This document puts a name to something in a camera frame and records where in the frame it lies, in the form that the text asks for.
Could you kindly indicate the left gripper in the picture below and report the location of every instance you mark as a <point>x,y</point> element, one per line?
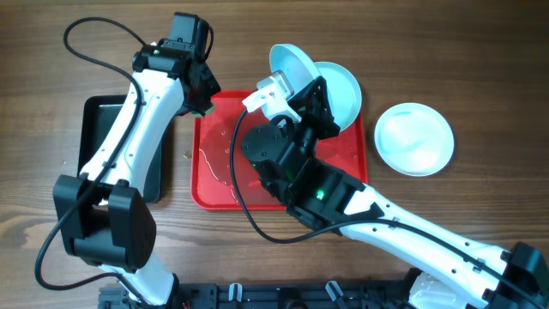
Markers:
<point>211,87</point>

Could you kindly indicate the light blue plate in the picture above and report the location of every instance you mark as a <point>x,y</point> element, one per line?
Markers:
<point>345,97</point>
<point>295,64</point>

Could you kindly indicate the white plate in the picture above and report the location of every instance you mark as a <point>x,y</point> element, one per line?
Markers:
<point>414,139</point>

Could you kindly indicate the black rectangular tray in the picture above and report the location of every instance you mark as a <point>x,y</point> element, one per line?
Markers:
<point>99,115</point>

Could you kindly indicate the red plastic tray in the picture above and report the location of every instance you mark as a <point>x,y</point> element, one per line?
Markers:
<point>211,183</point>

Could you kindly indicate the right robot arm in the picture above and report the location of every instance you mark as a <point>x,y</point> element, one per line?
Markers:
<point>454,272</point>

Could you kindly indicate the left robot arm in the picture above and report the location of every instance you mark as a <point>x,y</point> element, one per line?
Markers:
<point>102,216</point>

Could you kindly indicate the green yellow sponge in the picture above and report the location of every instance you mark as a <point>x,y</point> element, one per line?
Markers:
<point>204,113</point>

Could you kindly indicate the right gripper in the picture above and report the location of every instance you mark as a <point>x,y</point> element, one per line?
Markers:
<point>313,99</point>

